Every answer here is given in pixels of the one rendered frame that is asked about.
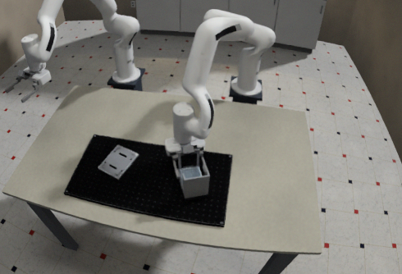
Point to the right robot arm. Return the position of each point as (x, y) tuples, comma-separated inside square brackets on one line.
[(37, 53)]

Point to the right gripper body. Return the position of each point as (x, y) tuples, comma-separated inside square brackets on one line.
[(42, 76)]

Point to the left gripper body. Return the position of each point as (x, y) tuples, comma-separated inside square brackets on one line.
[(172, 146)]

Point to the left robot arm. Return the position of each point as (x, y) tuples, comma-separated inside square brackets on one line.
[(218, 28)]

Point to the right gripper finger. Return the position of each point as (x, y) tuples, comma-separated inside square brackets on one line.
[(36, 88), (10, 88)]

